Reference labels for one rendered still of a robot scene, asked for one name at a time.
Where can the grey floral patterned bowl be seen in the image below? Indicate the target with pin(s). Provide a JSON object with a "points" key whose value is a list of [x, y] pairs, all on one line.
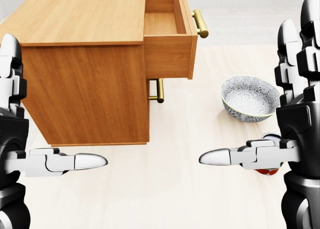
{"points": [[250, 99]]}

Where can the closed wooden drawer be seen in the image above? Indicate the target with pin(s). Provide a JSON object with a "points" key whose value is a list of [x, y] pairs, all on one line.
{"points": [[148, 116]]}

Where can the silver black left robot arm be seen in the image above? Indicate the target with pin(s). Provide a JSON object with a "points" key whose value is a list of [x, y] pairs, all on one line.
{"points": [[12, 209]]}

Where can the small red white tin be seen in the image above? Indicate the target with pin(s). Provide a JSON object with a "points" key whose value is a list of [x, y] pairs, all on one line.
{"points": [[266, 172]]}

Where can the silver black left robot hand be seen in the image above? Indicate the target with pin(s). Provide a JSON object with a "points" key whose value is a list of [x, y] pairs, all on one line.
{"points": [[13, 136]]}

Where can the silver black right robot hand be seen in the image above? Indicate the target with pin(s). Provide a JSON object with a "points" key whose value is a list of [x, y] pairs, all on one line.
{"points": [[300, 129]]}

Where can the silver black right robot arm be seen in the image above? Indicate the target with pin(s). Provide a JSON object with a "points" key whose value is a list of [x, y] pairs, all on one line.
{"points": [[302, 204]]}

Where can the open wooden drawer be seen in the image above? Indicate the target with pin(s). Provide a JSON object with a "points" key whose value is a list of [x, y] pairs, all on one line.
{"points": [[167, 56]]}

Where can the wooden cabinet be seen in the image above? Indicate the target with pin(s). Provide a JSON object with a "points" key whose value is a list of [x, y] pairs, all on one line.
{"points": [[82, 89]]}

